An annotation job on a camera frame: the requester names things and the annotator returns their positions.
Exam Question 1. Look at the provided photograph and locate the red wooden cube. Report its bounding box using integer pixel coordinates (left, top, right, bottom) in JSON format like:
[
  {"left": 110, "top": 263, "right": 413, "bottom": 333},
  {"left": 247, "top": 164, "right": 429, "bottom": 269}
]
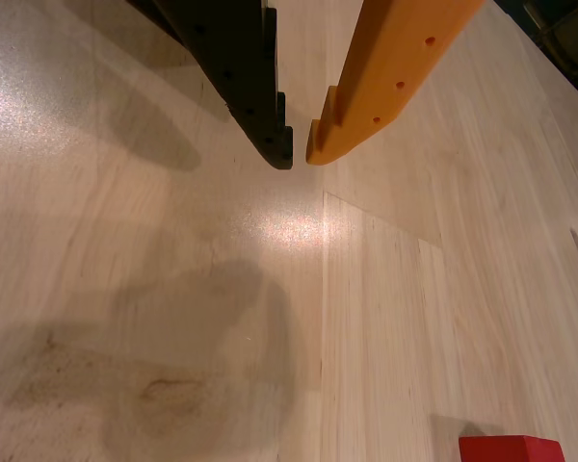
[{"left": 458, "top": 434, "right": 567, "bottom": 462}]

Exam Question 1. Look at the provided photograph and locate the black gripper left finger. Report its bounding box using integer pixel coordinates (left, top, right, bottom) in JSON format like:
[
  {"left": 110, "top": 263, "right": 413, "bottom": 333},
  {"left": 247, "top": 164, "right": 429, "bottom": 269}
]
[{"left": 124, "top": 0, "right": 294, "bottom": 170}]

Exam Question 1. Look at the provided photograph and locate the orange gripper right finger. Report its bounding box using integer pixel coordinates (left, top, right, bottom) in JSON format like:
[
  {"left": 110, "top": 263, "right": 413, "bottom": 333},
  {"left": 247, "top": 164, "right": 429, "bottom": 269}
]
[{"left": 305, "top": 0, "right": 486, "bottom": 166}]

